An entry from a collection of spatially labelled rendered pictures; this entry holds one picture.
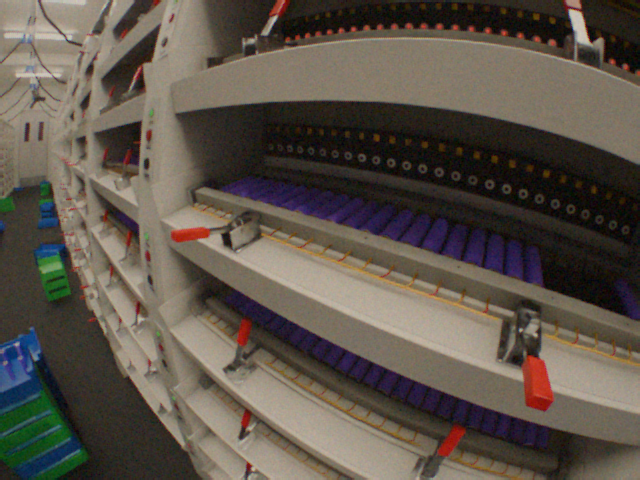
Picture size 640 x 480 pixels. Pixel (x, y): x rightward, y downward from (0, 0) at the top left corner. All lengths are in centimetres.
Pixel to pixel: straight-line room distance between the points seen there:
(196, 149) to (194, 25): 19
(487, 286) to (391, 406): 18
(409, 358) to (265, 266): 14
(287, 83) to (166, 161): 23
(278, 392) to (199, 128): 38
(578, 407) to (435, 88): 23
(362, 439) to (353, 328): 17
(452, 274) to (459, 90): 13
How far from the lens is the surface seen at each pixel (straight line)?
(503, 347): 21
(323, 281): 22
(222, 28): 47
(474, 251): 25
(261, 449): 54
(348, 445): 34
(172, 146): 41
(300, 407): 36
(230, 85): 29
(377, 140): 35
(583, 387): 23
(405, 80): 19
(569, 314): 24
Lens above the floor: 103
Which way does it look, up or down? 17 degrees down
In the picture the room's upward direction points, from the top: 9 degrees clockwise
